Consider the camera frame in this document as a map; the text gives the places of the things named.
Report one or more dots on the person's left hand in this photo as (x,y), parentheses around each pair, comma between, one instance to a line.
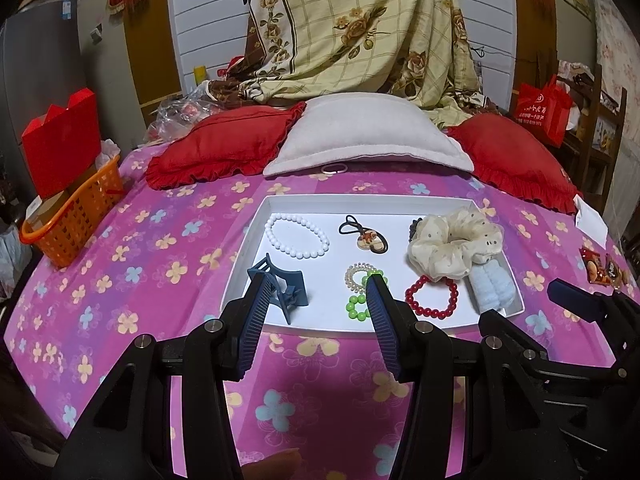
(272,465)

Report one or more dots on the red shopping bag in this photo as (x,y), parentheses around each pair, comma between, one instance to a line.
(542,107)

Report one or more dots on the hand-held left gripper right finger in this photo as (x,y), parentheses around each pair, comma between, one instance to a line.
(386,325)

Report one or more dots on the white paper sheet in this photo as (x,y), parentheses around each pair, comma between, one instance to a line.
(590,220)

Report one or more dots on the red snack packets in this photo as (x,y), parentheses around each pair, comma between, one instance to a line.
(602,267)

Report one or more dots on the floral checked blanket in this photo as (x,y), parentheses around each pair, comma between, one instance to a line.
(350,25)

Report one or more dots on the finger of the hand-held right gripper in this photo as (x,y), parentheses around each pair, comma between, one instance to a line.
(575,301)
(575,372)

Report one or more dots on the light blue hair clip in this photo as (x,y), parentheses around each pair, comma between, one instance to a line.
(492,287)

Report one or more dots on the cream dotted scrunchie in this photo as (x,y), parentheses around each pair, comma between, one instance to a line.
(435,250)

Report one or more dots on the beige pillow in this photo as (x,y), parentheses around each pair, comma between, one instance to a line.
(365,135)

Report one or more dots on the grey refrigerator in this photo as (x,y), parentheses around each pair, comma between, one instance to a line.
(35,85)

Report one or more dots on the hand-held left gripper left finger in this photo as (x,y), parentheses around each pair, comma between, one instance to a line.
(250,330)

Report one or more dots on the orange plastic basket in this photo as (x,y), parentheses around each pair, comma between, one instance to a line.
(75,220)

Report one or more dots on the red frilled pillow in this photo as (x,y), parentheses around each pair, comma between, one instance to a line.
(220,145)
(515,160)

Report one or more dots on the white slatted headboard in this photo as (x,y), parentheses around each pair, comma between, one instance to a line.
(210,15)

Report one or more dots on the white shallow tray box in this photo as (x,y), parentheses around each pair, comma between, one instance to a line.
(325,260)

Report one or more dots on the clear plastic bags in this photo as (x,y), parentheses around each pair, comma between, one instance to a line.
(170,120)

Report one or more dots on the wooden chair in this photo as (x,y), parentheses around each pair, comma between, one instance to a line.
(600,130)

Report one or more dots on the red paper bag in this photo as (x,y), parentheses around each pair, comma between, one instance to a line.
(60,145)

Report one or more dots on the pink floral bedsheet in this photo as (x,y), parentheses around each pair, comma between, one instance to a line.
(150,270)

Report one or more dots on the blue hair claw clip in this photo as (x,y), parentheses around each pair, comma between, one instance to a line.
(287,290)

